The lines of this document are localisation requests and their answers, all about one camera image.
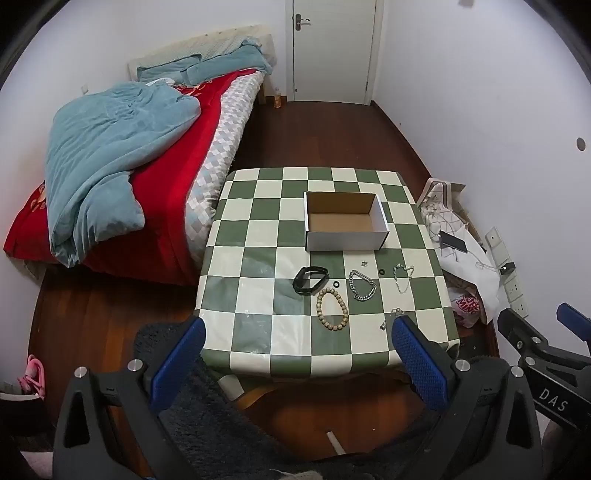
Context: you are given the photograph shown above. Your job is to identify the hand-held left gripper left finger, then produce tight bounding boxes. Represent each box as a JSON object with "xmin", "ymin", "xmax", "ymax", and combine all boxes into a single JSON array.
[{"xmin": 52, "ymin": 316, "xmax": 207, "ymax": 480}]

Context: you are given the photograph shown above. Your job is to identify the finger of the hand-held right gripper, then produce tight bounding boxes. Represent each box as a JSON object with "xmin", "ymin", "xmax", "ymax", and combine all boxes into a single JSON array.
[
  {"xmin": 497, "ymin": 308, "xmax": 551, "ymax": 366},
  {"xmin": 556, "ymin": 302, "xmax": 591, "ymax": 345}
]

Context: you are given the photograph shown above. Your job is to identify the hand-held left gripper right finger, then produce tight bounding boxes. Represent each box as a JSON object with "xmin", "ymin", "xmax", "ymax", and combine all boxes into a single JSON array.
[{"xmin": 392, "ymin": 315, "xmax": 543, "ymax": 480}]

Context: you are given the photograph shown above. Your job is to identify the thin silver chain bracelet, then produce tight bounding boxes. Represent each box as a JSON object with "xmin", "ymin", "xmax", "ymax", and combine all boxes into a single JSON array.
[{"xmin": 394, "ymin": 264, "xmax": 415, "ymax": 295}]

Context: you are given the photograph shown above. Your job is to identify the chunky silver chain bracelet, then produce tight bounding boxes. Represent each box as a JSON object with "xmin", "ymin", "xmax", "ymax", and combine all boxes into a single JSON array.
[{"xmin": 348, "ymin": 270, "xmax": 377, "ymax": 303}]

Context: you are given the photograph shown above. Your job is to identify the wooden bead bracelet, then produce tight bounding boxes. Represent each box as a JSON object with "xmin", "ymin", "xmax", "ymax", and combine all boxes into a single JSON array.
[{"xmin": 316, "ymin": 287, "xmax": 349, "ymax": 332}]

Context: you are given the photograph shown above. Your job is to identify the black wristband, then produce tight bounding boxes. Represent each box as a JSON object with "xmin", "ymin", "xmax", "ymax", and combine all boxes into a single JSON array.
[{"xmin": 293, "ymin": 266, "xmax": 330, "ymax": 295}]

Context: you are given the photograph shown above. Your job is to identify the cardboard box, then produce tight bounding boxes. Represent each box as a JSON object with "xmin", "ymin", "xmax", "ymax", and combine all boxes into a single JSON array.
[{"xmin": 304, "ymin": 191, "xmax": 390, "ymax": 252}]

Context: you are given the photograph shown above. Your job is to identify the white power strip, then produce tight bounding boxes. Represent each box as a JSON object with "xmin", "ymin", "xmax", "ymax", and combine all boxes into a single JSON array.
[{"xmin": 485, "ymin": 226, "xmax": 529, "ymax": 317}]

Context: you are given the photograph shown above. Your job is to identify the small silver charm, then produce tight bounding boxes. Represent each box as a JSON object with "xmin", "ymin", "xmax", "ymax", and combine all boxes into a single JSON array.
[{"xmin": 379, "ymin": 308, "xmax": 407, "ymax": 330}]

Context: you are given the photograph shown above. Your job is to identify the red white snack packet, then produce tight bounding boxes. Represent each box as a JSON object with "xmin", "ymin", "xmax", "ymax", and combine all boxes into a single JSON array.
[{"xmin": 451, "ymin": 291, "xmax": 485, "ymax": 328}]

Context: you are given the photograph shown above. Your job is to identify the dark grey shaggy rug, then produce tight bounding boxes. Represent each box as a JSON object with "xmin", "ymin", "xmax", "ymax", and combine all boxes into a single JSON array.
[{"xmin": 131, "ymin": 322, "xmax": 462, "ymax": 480}]

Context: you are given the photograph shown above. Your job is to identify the black smartphone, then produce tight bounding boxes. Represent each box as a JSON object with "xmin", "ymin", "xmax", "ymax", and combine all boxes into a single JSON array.
[{"xmin": 438, "ymin": 231, "xmax": 468, "ymax": 254}]

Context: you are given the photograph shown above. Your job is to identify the white grid pattern tote bag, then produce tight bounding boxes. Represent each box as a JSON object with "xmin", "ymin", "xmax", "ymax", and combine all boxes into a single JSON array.
[{"xmin": 418, "ymin": 179, "xmax": 472, "ymax": 241}]

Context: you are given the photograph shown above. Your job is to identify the pink slippers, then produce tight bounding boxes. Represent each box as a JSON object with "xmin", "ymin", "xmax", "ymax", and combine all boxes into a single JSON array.
[{"xmin": 17, "ymin": 354, "xmax": 47, "ymax": 400}]

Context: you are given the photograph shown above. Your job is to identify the bed with red sheet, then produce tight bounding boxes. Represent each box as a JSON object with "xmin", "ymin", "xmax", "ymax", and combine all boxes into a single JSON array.
[{"xmin": 4, "ymin": 69, "xmax": 266, "ymax": 287}]

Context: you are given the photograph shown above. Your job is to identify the light blue blanket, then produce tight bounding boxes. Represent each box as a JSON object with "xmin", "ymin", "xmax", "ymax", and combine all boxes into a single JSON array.
[{"xmin": 45, "ymin": 82, "xmax": 201, "ymax": 268}]

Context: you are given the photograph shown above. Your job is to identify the grey white checkered mattress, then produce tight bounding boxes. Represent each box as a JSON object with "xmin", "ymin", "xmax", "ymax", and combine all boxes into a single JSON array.
[{"xmin": 184, "ymin": 74, "xmax": 266, "ymax": 259}]

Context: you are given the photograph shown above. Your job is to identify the light blue pillow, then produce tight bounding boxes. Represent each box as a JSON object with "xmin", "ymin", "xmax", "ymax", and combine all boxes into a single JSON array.
[{"xmin": 136, "ymin": 54, "xmax": 204, "ymax": 85}]

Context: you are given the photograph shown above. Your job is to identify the light blue crumpled cover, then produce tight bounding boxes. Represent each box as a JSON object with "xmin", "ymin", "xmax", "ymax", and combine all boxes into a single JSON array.
[{"xmin": 185, "ymin": 39, "xmax": 274, "ymax": 86}]

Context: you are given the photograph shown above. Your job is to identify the beige padded headboard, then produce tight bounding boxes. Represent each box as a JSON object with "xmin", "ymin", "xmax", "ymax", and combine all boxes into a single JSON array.
[{"xmin": 127, "ymin": 25, "xmax": 277, "ymax": 81}]

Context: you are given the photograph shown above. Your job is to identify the white door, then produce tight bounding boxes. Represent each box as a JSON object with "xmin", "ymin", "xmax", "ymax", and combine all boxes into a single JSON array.
[{"xmin": 286, "ymin": 0, "xmax": 384, "ymax": 104}]

